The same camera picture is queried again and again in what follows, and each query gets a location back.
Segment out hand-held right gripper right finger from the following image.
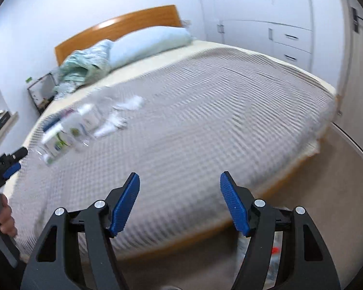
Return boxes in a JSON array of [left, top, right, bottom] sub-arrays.
[[219, 171, 342, 290]]

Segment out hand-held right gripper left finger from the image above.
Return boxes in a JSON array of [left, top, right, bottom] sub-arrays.
[[20, 172, 140, 290]]

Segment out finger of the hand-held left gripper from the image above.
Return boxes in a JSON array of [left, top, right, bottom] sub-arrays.
[[1, 162, 22, 179], [4, 147, 28, 161]]

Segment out blue box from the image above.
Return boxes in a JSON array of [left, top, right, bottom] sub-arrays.
[[43, 118, 61, 131]]

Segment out white green milk carton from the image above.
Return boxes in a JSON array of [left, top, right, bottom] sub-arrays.
[[38, 104, 96, 167]]

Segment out person's left hand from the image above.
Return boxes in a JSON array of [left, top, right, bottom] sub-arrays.
[[0, 194, 18, 238]]

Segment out wooden windowsill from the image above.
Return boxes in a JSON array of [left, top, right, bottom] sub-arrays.
[[0, 111, 19, 158]]

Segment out black bedside rack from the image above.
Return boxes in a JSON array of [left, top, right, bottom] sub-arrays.
[[27, 72, 59, 114]]

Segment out brown checkered blanket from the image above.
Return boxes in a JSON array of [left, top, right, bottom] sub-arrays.
[[6, 48, 336, 256]]

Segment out green floral quilt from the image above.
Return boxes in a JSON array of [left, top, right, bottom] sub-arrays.
[[53, 39, 114, 97]]

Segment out cream bed sheet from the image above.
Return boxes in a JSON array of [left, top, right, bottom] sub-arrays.
[[21, 40, 336, 145]]

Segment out light blue pillow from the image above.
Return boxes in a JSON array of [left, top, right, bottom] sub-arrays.
[[109, 26, 196, 70]]

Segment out white door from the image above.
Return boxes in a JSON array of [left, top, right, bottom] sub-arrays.
[[336, 0, 363, 170]]

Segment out white wardrobe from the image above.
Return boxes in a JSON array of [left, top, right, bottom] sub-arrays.
[[195, 0, 351, 76]]

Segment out wooden bed frame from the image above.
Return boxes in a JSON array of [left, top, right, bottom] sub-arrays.
[[54, 4, 344, 262]]

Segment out black door handle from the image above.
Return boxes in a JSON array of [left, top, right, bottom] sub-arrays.
[[351, 7, 363, 34]]

